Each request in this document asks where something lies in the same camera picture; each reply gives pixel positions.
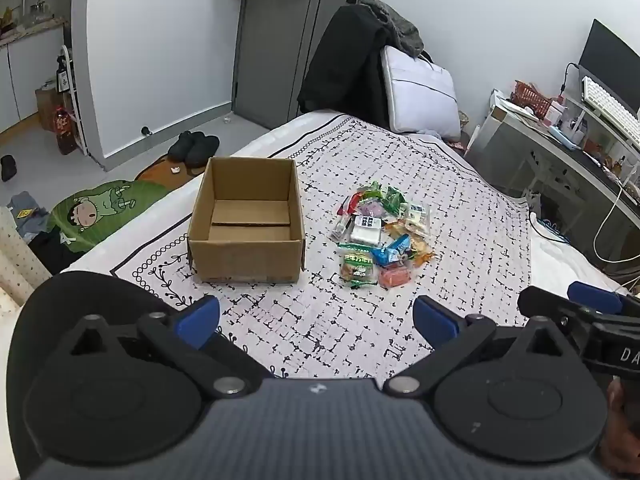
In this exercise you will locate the dark glass bottle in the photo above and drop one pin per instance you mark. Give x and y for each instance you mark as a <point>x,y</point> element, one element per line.
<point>62,77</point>

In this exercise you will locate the white rack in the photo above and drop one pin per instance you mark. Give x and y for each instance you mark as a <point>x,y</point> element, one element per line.
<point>77,105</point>

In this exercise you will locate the white desk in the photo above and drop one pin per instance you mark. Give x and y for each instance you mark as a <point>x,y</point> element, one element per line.
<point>505,135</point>

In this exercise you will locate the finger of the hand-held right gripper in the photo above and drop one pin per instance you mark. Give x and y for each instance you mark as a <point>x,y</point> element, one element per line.
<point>545,302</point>
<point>595,297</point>

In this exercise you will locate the blue snack packet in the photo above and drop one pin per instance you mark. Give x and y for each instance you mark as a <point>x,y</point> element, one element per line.
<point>392,253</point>

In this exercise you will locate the white padded pillow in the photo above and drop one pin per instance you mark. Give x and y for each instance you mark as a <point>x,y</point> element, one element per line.
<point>422,95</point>

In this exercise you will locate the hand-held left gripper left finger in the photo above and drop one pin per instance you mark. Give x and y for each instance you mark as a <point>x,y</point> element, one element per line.
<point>200,320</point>

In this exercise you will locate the pile of snack packets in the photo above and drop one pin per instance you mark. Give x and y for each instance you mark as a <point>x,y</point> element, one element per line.
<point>382,235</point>

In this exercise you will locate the white bed sheet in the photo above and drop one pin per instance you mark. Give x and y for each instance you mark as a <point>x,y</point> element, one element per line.
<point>555,260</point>

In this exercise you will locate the white keyboard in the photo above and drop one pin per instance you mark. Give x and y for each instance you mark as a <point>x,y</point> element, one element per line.
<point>607,105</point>

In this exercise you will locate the black object on floor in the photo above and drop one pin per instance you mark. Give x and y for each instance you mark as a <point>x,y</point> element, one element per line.
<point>7,167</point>

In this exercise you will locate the black monitor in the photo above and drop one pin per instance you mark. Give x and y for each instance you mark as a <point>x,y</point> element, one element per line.
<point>607,65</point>

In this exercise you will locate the cola bottle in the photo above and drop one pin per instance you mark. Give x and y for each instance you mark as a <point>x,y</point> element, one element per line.
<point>64,132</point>

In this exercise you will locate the grey door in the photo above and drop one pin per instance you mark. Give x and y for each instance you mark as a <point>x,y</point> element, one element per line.
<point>280,35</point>

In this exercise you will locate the person's right hand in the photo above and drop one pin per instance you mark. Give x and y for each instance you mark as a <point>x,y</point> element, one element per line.
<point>622,430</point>

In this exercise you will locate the light blue device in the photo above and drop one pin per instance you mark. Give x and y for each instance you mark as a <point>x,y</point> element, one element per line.
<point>565,138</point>

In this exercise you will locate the pile of clothes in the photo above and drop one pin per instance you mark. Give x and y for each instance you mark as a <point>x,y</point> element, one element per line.
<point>27,215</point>

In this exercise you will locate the white box on desk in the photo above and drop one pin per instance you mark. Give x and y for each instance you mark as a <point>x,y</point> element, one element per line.
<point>505,107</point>

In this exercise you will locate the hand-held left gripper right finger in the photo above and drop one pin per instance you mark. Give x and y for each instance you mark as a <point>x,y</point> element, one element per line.
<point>434,321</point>

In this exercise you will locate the white cabinet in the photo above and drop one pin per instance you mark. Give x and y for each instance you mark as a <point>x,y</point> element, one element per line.
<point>30,75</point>

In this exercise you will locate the cartoon floor mat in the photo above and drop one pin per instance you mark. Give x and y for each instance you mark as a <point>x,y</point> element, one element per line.
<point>110,205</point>

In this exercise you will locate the red basket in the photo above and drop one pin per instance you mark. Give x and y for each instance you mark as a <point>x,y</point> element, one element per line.
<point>532,97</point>

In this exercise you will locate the dotted beige cloth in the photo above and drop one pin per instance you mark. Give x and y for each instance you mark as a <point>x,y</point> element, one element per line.
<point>15,265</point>

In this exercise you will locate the grey fleece jacket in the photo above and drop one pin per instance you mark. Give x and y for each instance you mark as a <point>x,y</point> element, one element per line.
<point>395,25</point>

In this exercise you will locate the black jacket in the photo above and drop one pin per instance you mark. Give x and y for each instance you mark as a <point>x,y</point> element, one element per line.
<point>345,70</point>

